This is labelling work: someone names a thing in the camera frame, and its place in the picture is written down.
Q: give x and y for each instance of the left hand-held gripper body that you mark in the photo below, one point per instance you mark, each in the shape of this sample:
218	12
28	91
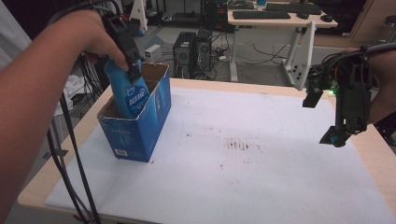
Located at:
123	37

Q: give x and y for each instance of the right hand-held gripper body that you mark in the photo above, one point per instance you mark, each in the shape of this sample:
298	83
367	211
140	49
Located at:
353	93

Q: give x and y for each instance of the blue detergent bottle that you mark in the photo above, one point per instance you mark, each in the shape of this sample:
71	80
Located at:
130	96

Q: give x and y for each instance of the blue cardboard box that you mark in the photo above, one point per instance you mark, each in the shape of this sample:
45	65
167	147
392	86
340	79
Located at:
140	133

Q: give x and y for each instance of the person's right hand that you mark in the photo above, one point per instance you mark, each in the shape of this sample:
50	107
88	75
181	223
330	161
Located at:
384	81

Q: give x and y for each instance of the person's left hand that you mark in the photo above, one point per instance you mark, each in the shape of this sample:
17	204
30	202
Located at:
84	34

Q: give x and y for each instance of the white box device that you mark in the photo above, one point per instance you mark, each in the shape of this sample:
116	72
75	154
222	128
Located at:
153	53

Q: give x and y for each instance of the white plastic stand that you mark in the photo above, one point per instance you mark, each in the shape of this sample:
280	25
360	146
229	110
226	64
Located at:
138	15

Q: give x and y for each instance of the black computer tower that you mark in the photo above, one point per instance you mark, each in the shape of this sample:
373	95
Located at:
203	53
183	53

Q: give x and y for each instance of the black computer mouse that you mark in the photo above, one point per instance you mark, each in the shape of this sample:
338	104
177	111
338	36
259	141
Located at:
327	18
302	15

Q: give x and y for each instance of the white power strip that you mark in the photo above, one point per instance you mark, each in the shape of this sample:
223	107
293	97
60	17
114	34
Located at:
222	57

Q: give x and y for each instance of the black device with red parts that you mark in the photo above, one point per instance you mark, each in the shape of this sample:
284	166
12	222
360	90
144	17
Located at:
218	15

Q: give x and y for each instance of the beige desk with white legs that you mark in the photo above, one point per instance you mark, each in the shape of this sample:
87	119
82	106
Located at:
280	22

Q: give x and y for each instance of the white foam mat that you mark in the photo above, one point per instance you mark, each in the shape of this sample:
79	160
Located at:
233	174

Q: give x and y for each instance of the black keyboard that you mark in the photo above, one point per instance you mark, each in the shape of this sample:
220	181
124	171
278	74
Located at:
292	8
261	14

